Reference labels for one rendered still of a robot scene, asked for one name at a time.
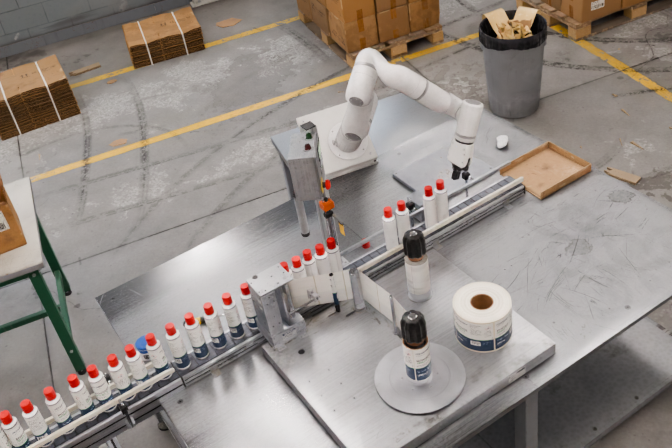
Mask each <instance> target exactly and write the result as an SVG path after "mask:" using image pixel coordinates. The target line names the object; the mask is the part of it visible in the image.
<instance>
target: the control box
mask: <svg viewBox="0 0 672 448"><path fill-rule="evenodd" d="M311 134H312V137H313V139H312V140H310V141H307V140H306V135H305V132H304V133H294V134H291V138H290V145H289V152H288V165H289V169H290V174H291V178H292V183H293V188H294V192H295V197H296V201H297V202H299V201H309V200H319V199H322V197H323V195H324V188H323V187H322V182H324V180H325V169H324V164H323V168H322V173H321V168H320V162H319V157H318V152H317V144H318V136H319V135H318V133H316V132H314V133H313V132H311ZM306 143H309V144H310V145H311V147H312V150H311V151H308V152H307V151H305V150H304V148H305V147H304V146H305V144H306Z"/></svg>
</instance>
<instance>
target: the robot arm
mask: <svg viewBox="0 0 672 448"><path fill-rule="evenodd" d="M378 76H379V78H380V79H381V81H382V82H383V83H384V84H385V85H386V86H387V87H389V88H391V89H394V90H397V91H400V92H401V93H403V94H405V95H407V96H408V97H410V98H412V99H413V100H415V101H417V102H418V103H420V104H422V105H424V106H425V107H427V108H429V109H431V110H433V111H435V112H438V113H442V112H444V113H446V114H448V115H450V116H451V117H453V118H454V119H456V120H457V127H456V131H455V136H454V138H453V140H452V142H451V145H450V148H449V151H448V155H447V159H448V160H449V161H450V162H451V163H452V169H453V172H452V176H451V179H453V180H459V178H460V174H461V171H468V168H469V167H470V165H471V162H472V158H473V151H474V144H473V142H475V139H476V135H477V131H478V127H479V123H480V118H481V114H482V110H483V104H482V103H481V102H479V101H477V100H473V99H465V100H463V101H462V100H461V99H459V98H458V97H456V96H455V95H453V94H452V93H450V92H448V91H444V90H443V89H441V88H440V87H438V86H436V85H435V84H433V83H432V82H430V81H428V80H427V79H425V78H423V77H422V76H420V75H418V74H417V73H415V72H414V71H412V70H410V69H408V68H406V67H404V66H401V65H394V64H390V63H388V62H387V61H386V59H385V58H384V57H383V56H382V55H381V54H380V53H379V52H378V51H377V50H375V49H372V48H366V49H364V50H362V51H361V52H360V53H359V54H358V56H357V58H356V61H355V64H354V67H353V70H352V73H351V76H350V79H349V82H348V86H347V89H346V95H345V97H346V100H347V101H348V102H349V103H348V106H347V109H346V112H345V115H344V118H343V121H342V122H341V123H338V124H336V125H335V126H334V127H333V128H332V129H331V131H330V133H329V136H328V145H329V148H330V150H331V151H332V153H333V154H334V155H335V156H337V157H338V158H340V159H343V160H354V159H357V158H359V157H360V156H361V155H362V154H363V153H364V152H365V150H366V148H367V145H368V138H367V135H368V133H369V131H370V128H371V124H372V121H373V118H374V115H375V112H376V108H377V105H378V98H377V95H376V93H375V92H374V86H375V83H376V80H377V77H378Z"/></svg>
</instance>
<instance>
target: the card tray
mask: <svg viewBox="0 0 672 448"><path fill-rule="evenodd" d="M591 165H592V164H591V163H589V162H587V161H586V160H584V159H582V158H580V157H578V156H576V155H574V154H572V153H571V152H569V151H567V150H565V149H563V148H561V147H559V146H557V145H556V144H554V143H552V142H550V141H547V142H545V143H543V144H542V145H540V146H538V147H536V148H534V149H532V150H530V151H529V152H527V153H525V154H523V155H521V156H519V157H518V158H516V159H514V160H512V161H511V164H510V165H508V166H506V167H504V168H502V169H501V170H500V175H502V176H503V177H505V176H511V177H512V178H514V179H518V178H520V177H521V176H522V177H523V182H521V183H522V184H523V185H525V190H526V191H528V192H529V193H531V194H533V195H534V196H536V197H538V198H539V199H541V200H542V199H544V198H545V197H547V196H549V195H551V194H552V193H554V192H556V191H557V190H559V189H561V188H563V187H564V186H566V185H568V184H570V183H571V182H573V181H575V180H577V179H578V178H580V177H582V176H583V175H585V174H587V173H589V172H590V171H591Z"/></svg>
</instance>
